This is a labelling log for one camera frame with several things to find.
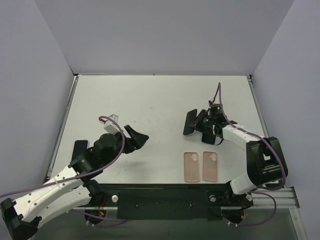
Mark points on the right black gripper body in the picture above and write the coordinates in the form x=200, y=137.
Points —
x=199, y=120

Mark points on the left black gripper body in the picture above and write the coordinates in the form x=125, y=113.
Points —
x=128, y=141

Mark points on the pink phone case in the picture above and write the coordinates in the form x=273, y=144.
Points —
x=210, y=171

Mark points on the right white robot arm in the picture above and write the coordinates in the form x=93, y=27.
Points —
x=266, y=167

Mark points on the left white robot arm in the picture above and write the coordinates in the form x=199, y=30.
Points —
x=73, y=187

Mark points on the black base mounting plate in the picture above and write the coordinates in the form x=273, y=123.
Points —
x=185, y=201

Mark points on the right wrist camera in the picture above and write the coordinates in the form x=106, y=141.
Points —
x=213, y=102

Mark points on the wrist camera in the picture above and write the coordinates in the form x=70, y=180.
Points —
x=213, y=102
x=109, y=126

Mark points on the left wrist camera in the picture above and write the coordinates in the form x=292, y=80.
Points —
x=109, y=126

